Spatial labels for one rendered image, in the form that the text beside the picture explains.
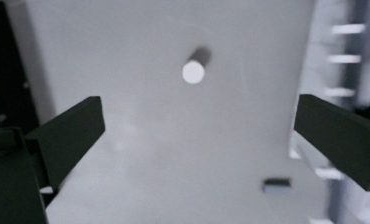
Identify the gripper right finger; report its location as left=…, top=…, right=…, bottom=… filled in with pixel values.
left=293, top=94, right=370, bottom=192

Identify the white cylinder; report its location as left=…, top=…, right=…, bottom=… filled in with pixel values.
left=184, top=60, right=205, bottom=84

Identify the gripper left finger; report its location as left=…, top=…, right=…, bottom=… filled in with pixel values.
left=0, top=96, right=106, bottom=224

